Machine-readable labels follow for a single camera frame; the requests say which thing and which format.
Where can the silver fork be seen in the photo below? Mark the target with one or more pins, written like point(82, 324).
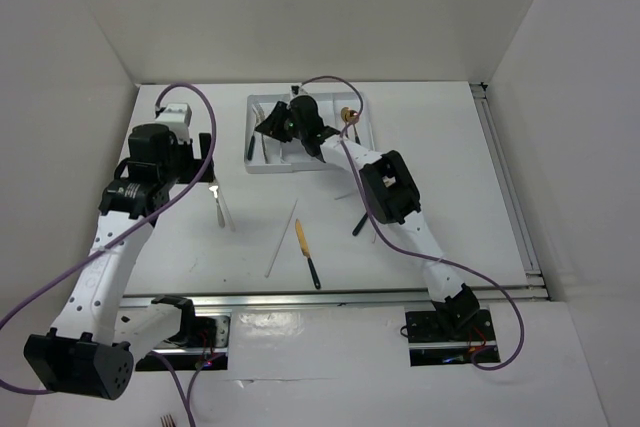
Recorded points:
point(260, 114)
point(214, 189)

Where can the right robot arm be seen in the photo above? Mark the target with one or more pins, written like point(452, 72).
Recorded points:
point(391, 197)

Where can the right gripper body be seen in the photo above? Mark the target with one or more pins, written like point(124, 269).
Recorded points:
point(283, 125)

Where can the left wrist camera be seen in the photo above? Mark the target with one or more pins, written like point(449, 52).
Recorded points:
point(177, 117)

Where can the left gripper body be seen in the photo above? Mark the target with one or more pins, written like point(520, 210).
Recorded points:
point(182, 167)

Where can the aluminium rail frame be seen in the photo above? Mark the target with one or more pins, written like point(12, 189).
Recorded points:
point(445, 134)

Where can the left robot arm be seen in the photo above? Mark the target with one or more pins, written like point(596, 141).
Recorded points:
point(91, 349)

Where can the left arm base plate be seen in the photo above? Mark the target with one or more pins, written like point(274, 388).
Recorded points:
point(206, 347)

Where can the copper fork tines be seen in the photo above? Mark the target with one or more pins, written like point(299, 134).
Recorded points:
point(167, 421)

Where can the gold spoon green handle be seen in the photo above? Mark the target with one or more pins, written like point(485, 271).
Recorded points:
point(346, 114)
point(353, 121)

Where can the white cutlery tray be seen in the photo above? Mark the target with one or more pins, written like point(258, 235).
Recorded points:
point(291, 157)

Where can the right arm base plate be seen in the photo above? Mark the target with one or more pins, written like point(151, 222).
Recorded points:
point(430, 345)

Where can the gold knife green handle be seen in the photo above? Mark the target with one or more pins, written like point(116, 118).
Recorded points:
point(359, 226)
point(306, 253)

